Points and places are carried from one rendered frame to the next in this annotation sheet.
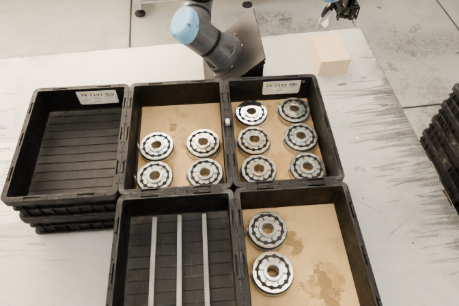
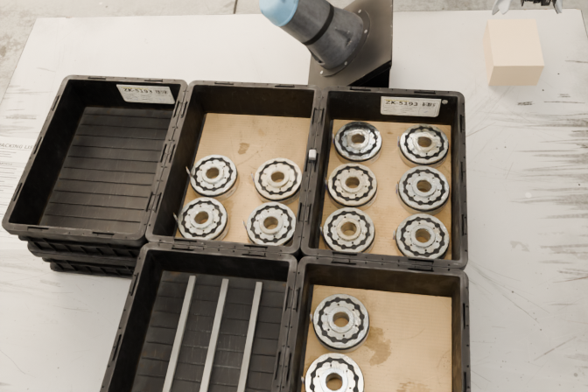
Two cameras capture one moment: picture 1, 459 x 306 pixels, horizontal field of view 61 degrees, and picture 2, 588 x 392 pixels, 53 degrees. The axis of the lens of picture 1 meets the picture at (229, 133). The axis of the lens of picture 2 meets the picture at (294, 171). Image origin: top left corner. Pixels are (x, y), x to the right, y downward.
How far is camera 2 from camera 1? 22 cm
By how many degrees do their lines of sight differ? 12
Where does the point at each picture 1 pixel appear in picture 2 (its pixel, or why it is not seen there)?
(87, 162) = (121, 185)
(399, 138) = not seen: outside the picture
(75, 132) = (113, 139)
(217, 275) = (260, 372)
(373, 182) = (536, 269)
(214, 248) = (263, 332)
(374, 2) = not seen: outside the picture
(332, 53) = (516, 52)
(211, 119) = (299, 143)
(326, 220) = (434, 322)
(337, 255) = (437, 374)
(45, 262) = (56, 309)
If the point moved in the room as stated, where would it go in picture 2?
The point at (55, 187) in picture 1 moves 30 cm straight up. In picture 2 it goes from (75, 213) to (7, 134)
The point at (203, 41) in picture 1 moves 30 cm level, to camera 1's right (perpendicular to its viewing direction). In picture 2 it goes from (304, 24) to (437, 34)
